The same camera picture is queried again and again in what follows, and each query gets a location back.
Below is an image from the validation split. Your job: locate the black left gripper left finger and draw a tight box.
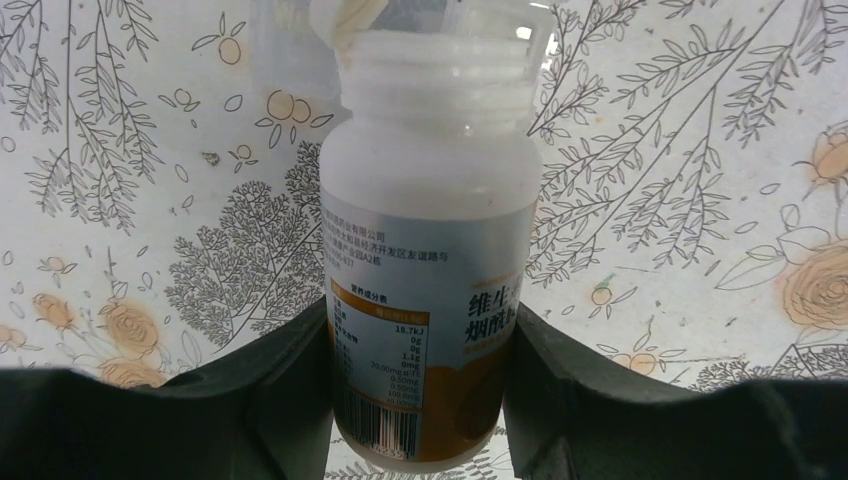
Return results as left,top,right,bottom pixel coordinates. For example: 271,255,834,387
1,301,332,479

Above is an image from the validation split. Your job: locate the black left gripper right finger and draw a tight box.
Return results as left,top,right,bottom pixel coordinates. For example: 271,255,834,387
503,306,847,479

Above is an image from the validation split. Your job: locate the white orange pill bottle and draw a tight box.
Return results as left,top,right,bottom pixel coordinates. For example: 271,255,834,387
319,30,542,474

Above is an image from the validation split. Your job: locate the clear plastic pill organizer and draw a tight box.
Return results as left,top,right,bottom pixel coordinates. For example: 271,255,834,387
251,1,554,127

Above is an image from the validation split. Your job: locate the floral patterned table mat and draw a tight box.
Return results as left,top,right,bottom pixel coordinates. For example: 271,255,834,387
0,0,848,480

